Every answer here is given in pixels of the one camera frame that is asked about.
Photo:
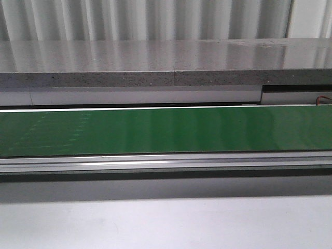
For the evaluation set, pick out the white cabinet front panel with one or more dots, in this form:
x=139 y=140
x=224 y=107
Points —
x=200 y=95

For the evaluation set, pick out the grey stone countertop slab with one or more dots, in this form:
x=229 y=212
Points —
x=64 y=64

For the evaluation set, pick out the green conveyor belt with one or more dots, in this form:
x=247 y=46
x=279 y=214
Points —
x=29 y=133

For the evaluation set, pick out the white pleated curtain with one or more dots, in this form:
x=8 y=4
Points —
x=164 y=20

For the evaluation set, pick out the aluminium conveyor front rail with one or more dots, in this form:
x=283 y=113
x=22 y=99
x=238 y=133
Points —
x=302 y=159

